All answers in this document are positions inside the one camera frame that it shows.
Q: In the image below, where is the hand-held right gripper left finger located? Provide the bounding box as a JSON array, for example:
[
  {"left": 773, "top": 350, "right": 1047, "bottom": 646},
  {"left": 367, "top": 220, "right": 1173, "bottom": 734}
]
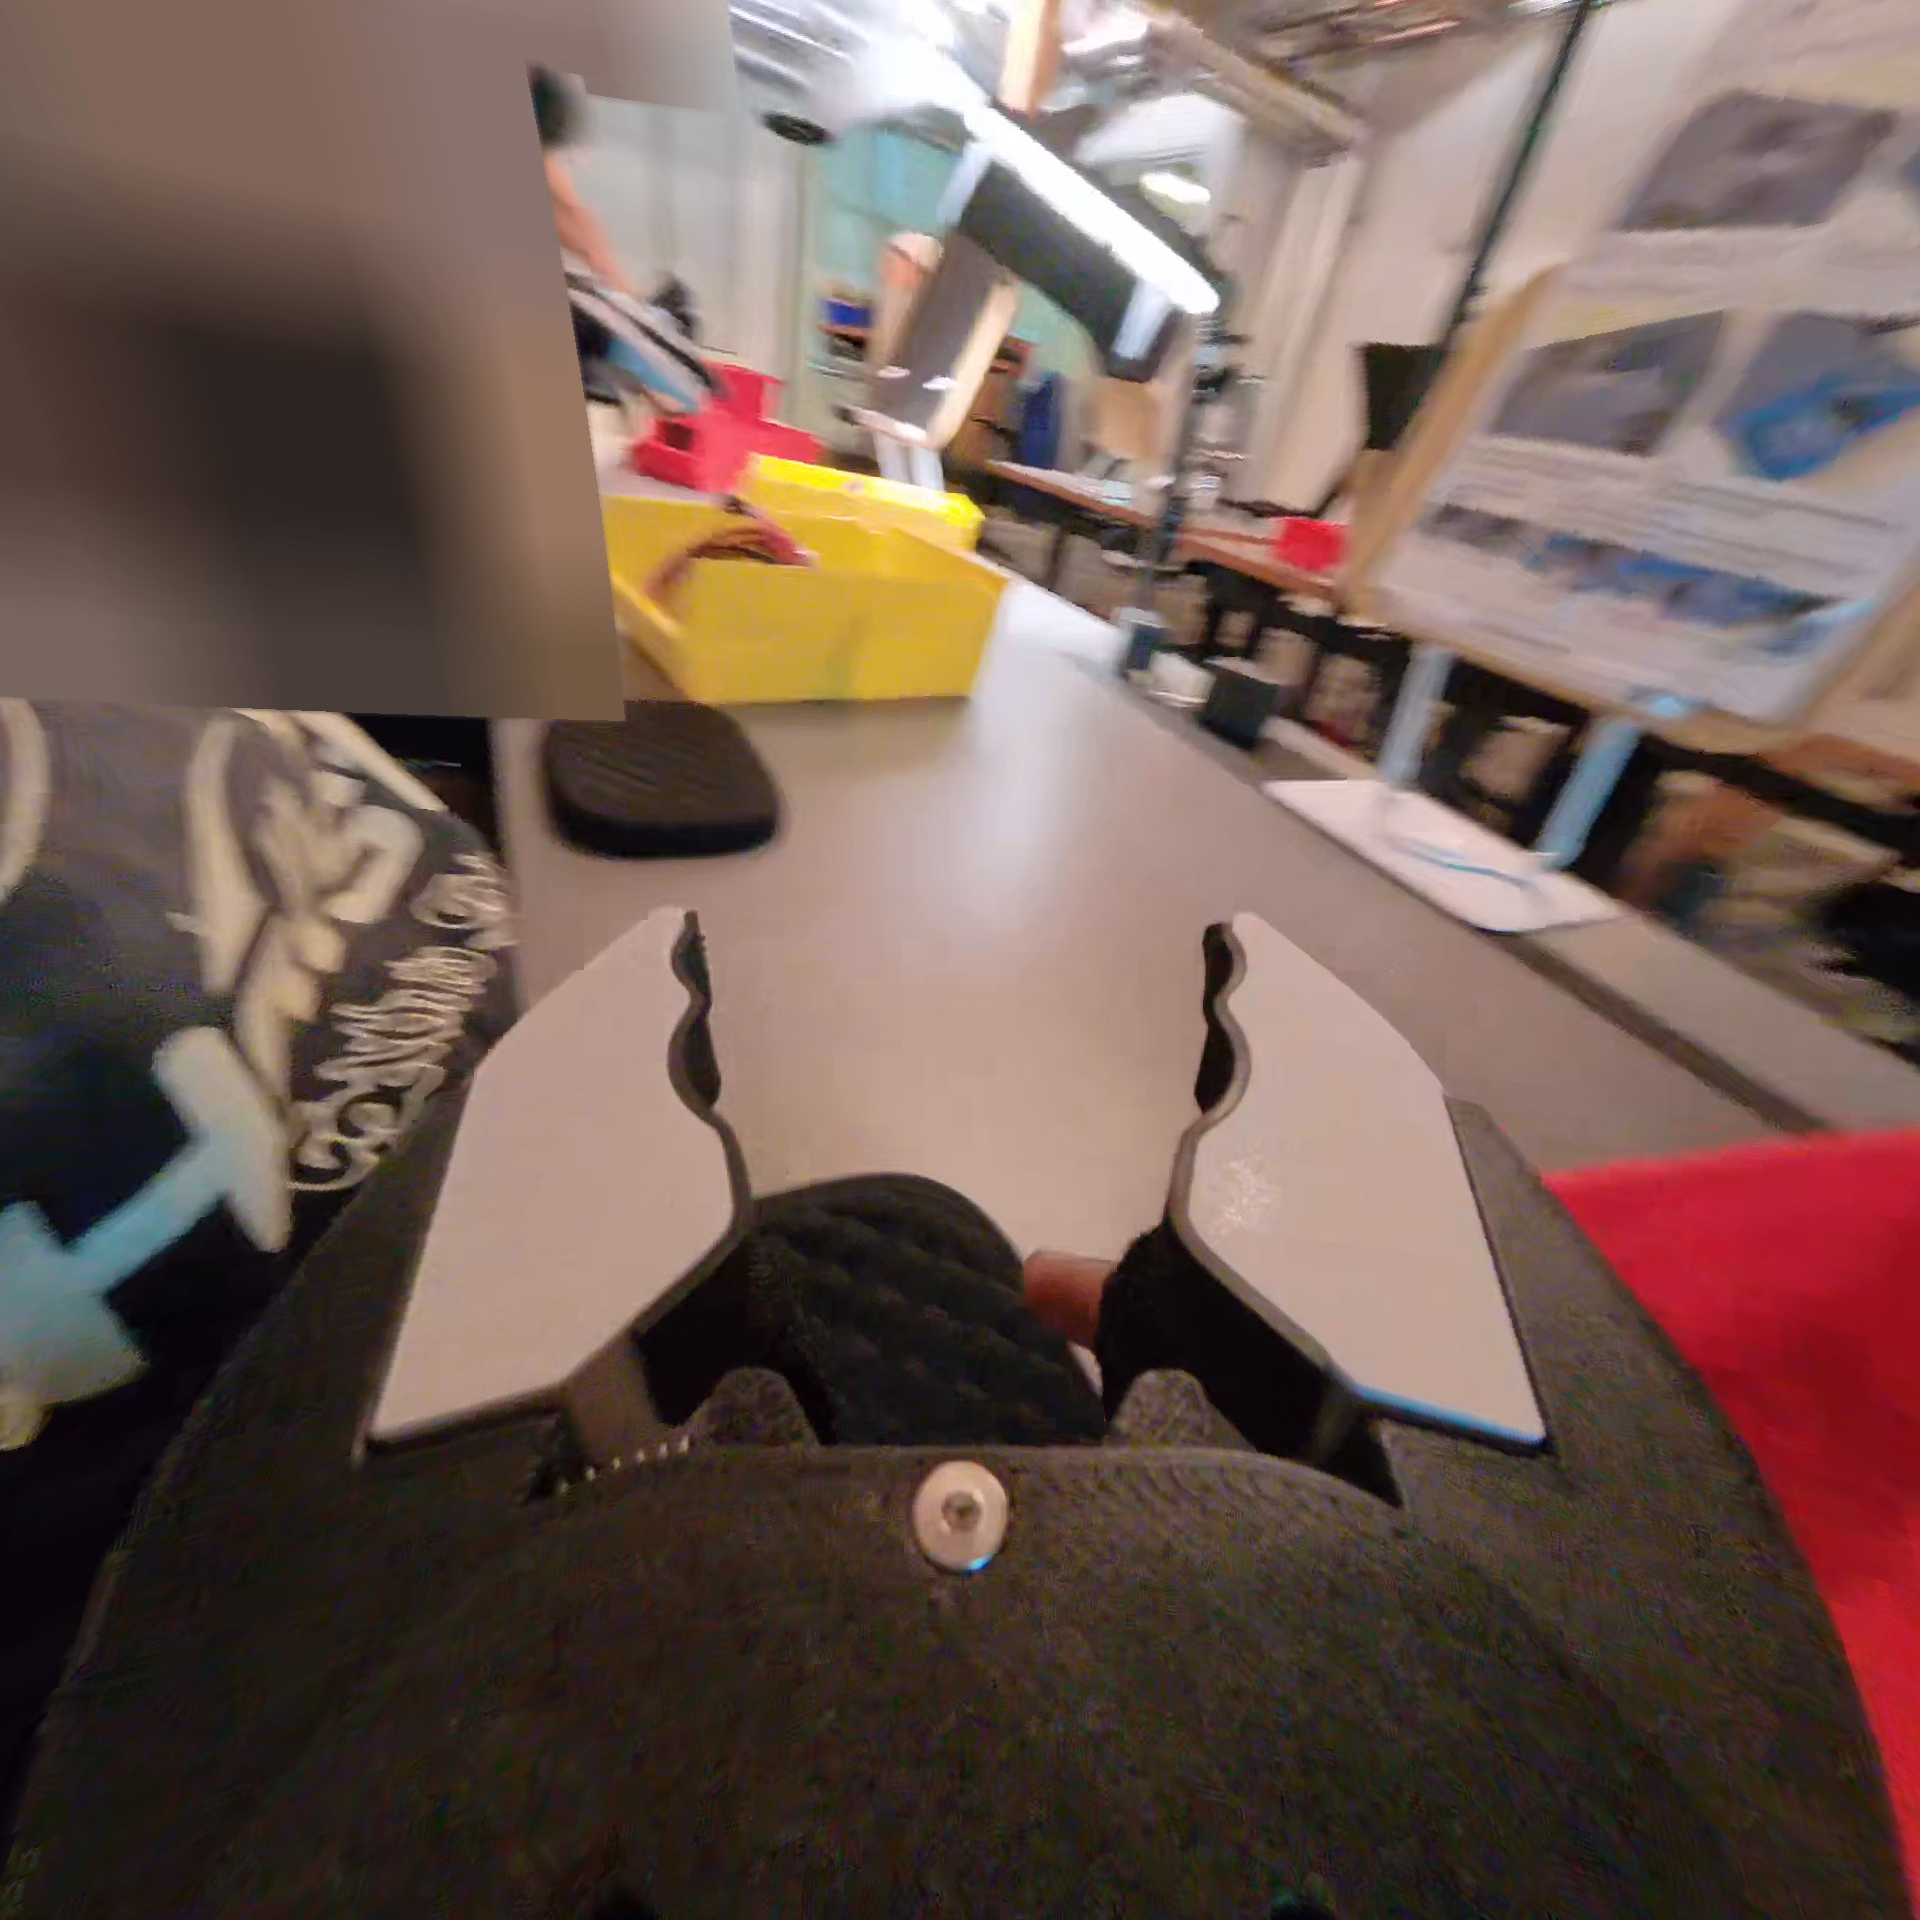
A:
[{"left": 362, "top": 906, "right": 753, "bottom": 1447}]

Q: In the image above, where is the red plastic bin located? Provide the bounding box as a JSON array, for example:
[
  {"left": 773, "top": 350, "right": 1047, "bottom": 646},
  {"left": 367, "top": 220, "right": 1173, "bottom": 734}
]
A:
[
  {"left": 1543, "top": 1129, "right": 1920, "bottom": 1853},
  {"left": 626, "top": 360, "right": 825, "bottom": 496}
]

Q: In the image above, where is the white poster stand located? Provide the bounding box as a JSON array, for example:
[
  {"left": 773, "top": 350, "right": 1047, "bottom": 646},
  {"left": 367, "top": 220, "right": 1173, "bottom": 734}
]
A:
[{"left": 1263, "top": 682, "right": 1665, "bottom": 936}]

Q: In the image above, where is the black pole with disc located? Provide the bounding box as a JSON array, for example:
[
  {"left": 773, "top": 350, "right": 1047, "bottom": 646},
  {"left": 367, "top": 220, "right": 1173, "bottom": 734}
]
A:
[{"left": 1353, "top": 0, "right": 1595, "bottom": 454}]

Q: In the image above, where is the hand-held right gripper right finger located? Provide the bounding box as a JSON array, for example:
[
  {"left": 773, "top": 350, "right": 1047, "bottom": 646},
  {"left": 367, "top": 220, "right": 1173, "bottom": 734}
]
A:
[{"left": 1166, "top": 909, "right": 1553, "bottom": 1469}]

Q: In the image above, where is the coiled red cable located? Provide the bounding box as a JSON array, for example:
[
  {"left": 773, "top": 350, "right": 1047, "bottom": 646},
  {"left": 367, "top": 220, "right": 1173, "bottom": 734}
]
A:
[{"left": 659, "top": 507, "right": 819, "bottom": 579}]

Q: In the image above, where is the person's dark printed shirt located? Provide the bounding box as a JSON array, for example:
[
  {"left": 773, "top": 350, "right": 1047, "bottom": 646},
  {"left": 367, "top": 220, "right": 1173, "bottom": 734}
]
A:
[{"left": 0, "top": 700, "right": 522, "bottom": 1772}]

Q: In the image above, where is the yellow plastic bin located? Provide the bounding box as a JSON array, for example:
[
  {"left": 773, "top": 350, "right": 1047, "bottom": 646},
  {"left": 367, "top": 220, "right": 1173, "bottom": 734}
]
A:
[
  {"left": 600, "top": 490, "right": 1012, "bottom": 706},
  {"left": 739, "top": 454, "right": 987, "bottom": 554}
]

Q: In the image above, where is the studio light panel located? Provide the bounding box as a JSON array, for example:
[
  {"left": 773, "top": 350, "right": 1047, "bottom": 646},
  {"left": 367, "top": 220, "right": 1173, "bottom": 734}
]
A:
[{"left": 865, "top": 83, "right": 1225, "bottom": 382}]

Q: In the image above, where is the instruction poster board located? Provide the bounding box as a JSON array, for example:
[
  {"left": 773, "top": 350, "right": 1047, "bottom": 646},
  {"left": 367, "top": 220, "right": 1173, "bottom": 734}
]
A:
[{"left": 1339, "top": 0, "right": 1920, "bottom": 724}]

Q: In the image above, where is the person's right hand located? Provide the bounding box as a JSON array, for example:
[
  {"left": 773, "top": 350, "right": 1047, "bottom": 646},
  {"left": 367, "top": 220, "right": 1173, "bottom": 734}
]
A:
[{"left": 1022, "top": 1222, "right": 1202, "bottom": 1374}]

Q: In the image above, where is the wooden desk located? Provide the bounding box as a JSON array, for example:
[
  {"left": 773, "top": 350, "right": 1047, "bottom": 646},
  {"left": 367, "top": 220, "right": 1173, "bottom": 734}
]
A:
[{"left": 982, "top": 454, "right": 1359, "bottom": 632}]

